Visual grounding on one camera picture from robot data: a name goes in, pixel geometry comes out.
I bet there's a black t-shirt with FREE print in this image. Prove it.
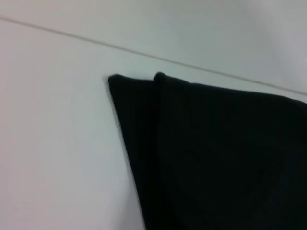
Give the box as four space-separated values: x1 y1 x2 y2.
107 72 307 230

